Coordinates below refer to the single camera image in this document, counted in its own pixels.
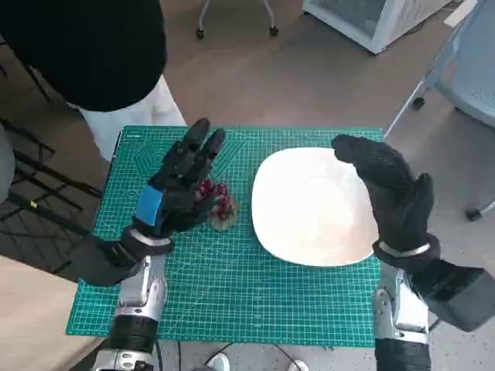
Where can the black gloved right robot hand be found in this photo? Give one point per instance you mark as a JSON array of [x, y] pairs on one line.
[[390, 181]]

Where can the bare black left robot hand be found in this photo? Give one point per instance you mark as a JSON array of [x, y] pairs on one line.
[[176, 193]]

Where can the red toy grape bunch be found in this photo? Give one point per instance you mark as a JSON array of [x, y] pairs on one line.
[[221, 189]]

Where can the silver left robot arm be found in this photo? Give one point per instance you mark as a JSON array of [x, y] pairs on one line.
[[135, 309]]

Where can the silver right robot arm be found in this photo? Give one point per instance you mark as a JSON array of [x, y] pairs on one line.
[[402, 309]]

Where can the white square plate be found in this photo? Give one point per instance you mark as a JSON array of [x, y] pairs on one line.
[[309, 208]]

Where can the green cutting mat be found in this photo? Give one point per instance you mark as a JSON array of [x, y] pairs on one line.
[[232, 290]]

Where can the white mesh cabinet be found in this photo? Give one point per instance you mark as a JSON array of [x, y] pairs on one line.
[[386, 23]]

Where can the white shoe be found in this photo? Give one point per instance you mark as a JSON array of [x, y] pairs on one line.
[[298, 366], [218, 363]]

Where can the person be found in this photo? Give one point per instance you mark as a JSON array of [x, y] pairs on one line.
[[77, 46]]

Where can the white flat rectangular object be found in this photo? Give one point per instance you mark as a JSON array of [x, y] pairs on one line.
[[460, 15]]

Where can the office chair base with casters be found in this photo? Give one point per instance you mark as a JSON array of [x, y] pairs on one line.
[[274, 31]]

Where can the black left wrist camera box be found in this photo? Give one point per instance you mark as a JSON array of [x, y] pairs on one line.
[[100, 263]]

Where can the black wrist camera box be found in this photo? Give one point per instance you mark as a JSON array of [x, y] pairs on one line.
[[456, 297], [100, 263]]

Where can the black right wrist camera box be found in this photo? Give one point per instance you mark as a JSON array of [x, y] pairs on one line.
[[456, 297]]

